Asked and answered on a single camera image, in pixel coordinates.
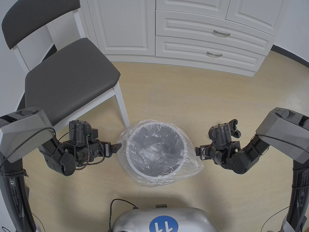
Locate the white trash bin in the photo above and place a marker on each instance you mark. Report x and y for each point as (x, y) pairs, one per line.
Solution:
(144, 134)

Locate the black plastic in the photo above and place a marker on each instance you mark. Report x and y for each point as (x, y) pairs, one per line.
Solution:
(234, 128)

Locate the grey padded white chair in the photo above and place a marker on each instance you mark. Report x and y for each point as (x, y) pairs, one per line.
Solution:
(72, 76)

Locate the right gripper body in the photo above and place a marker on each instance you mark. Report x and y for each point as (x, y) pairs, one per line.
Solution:
(207, 152)

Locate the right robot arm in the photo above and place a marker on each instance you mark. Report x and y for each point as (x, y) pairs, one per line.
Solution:
(284, 134)

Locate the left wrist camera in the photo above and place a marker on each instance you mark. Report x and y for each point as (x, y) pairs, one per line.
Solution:
(94, 134)

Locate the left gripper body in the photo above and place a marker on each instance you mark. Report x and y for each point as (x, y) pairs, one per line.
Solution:
(100, 150)

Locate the clear plastic bag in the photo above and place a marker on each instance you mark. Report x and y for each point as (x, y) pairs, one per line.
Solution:
(193, 158)

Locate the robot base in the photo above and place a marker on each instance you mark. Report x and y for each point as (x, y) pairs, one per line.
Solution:
(135, 219)

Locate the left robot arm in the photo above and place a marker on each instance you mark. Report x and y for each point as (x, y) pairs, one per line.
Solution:
(24, 134)

